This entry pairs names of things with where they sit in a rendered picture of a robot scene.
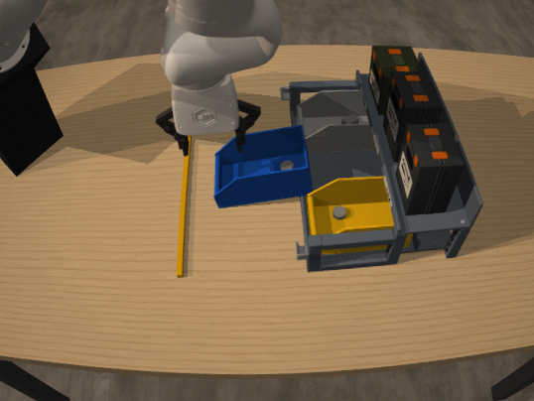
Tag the yellow open bin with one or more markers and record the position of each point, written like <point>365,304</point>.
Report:
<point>366,203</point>

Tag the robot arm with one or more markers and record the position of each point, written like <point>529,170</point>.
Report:
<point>188,59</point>

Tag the dark grey disc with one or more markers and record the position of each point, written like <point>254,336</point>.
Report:
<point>339,212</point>
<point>286,165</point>

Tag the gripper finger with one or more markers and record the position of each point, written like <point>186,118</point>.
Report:
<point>245,123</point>
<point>169,127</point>

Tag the yellow bar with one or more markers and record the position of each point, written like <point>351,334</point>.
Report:
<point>183,210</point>

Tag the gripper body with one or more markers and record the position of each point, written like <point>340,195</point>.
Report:
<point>213,110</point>

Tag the blue bin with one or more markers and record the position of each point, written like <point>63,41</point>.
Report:
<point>263,152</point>

